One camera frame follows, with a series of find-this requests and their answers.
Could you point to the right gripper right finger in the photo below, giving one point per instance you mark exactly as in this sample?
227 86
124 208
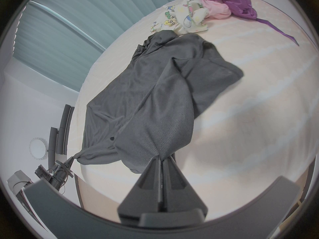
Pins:
182 195

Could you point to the white printed garment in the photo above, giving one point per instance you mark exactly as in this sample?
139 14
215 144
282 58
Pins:
184 16

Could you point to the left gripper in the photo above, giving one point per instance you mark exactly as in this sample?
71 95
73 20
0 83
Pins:
58 179

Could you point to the bed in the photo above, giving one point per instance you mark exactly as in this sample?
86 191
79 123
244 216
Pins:
249 108

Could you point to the blue-green curtain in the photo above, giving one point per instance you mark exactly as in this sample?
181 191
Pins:
112 11
49 53

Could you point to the purple satin garment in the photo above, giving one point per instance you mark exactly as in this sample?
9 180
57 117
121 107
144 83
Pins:
236 1

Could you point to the pink garment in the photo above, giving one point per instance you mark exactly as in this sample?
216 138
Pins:
216 9

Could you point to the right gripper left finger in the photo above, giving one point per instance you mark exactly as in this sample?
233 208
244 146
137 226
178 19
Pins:
142 195

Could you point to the black T-shirt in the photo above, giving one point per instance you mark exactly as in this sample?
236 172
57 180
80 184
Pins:
149 96

